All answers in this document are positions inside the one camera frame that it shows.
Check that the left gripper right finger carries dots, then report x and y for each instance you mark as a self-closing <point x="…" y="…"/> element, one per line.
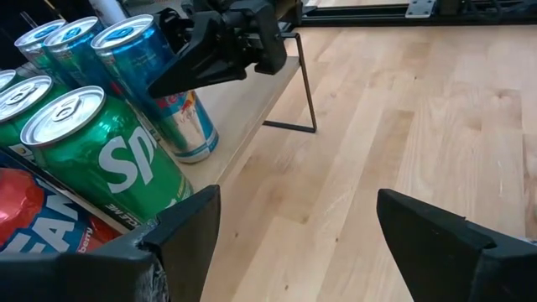
<point x="461" y="268"/>

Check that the blue silver Red Bull can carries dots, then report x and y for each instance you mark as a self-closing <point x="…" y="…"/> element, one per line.
<point x="35" y="46"/>
<point x="189" y="130"/>
<point x="79" y="54"/>

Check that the red Fanta strawberry can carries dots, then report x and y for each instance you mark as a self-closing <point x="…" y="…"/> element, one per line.
<point x="42" y="218"/>

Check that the green Sprite can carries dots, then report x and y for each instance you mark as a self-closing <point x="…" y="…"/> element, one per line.
<point x="105" y="163"/>
<point x="5" y="79"/>
<point x="25" y="100"/>

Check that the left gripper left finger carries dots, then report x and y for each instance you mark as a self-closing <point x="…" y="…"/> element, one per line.
<point x="105" y="277"/>

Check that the silver mounting bracket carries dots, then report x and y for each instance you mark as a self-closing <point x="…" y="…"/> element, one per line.
<point x="420" y="8"/>

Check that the black aluminium table frame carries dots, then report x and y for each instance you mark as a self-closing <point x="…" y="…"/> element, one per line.
<point x="369" y="19"/>

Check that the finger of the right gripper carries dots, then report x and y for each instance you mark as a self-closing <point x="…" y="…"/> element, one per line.
<point x="197" y="69"/>
<point x="178" y="27"/>

